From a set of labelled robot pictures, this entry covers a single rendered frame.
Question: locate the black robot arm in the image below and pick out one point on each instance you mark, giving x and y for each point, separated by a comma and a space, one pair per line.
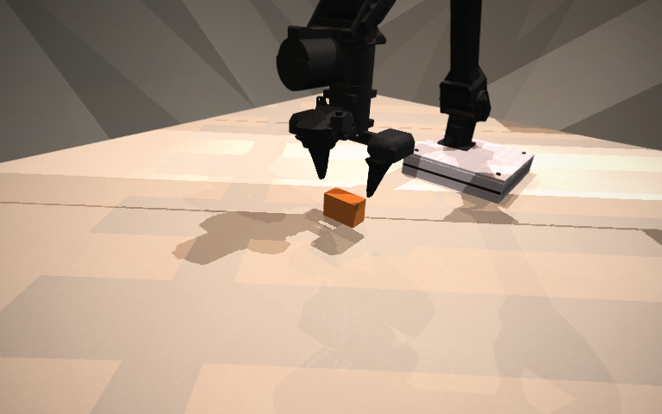
338, 47

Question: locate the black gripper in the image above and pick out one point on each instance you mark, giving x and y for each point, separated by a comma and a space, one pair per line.
385, 148

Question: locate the orange block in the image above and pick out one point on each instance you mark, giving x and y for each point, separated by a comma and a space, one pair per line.
344, 207

